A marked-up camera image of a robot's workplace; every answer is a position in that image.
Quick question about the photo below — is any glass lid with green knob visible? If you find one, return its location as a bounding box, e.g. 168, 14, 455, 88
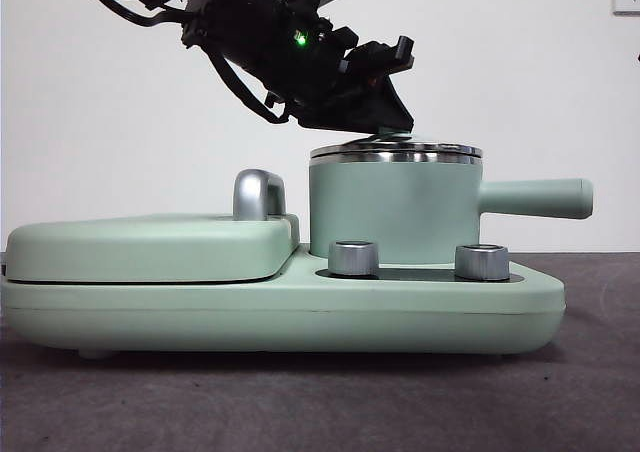
309, 126, 486, 162

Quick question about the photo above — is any silver control knob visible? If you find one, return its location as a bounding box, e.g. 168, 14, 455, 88
327, 240, 380, 277
453, 244, 511, 280

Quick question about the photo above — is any mint green breakfast machine base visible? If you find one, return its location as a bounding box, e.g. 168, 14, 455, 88
0, 244, 567, 361

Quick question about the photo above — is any mint green hinged griddle cover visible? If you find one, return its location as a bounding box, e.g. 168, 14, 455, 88
4, 213, 302, 284

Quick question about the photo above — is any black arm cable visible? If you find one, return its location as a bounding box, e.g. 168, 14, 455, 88
206, 46, 294, 126
71, 0, 202, 29

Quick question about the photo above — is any mint green pot with handle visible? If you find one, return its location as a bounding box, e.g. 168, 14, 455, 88
307, 152, 595, 268

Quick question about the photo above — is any silver griddle cover handle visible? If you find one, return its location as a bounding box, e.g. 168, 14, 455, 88
231, 169, 288, 222

